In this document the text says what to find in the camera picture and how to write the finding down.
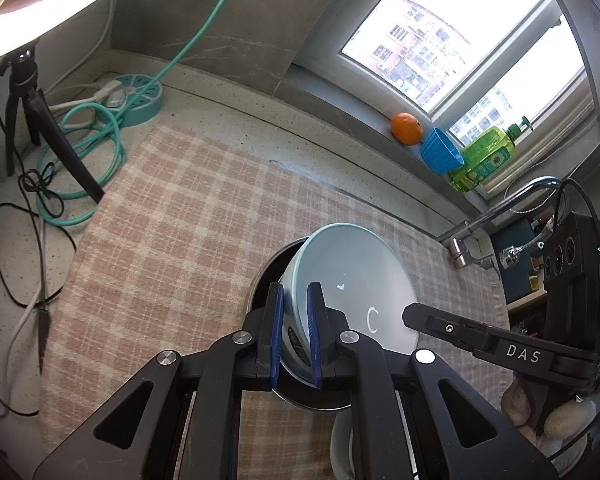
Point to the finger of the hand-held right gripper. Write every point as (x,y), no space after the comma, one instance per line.
(480,335)

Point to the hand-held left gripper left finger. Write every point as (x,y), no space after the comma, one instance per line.
(276,340)

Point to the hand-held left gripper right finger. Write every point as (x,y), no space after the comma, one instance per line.
(314,340)

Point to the plain steel bowl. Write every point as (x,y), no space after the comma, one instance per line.
(272,267)

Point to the white bowl teal outside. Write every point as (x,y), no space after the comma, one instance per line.
(350,270)

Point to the dark utensil holder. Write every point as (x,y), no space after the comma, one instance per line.
(520,280)

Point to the chrome faucet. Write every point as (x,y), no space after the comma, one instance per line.
(462,251)

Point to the plaid beige cloth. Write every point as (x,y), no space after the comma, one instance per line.
(180,240)

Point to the green dish soap bottle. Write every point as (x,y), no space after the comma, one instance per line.
(480,162)

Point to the blue ribbed cup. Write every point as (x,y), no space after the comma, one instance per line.
(437,152)

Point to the orange fruit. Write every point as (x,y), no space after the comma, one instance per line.
(406,129)

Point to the teal round power strip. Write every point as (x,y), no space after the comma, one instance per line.
(140,105)

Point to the window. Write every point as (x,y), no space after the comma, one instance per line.
(455,25)

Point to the white plug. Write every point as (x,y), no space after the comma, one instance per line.
(111,91)

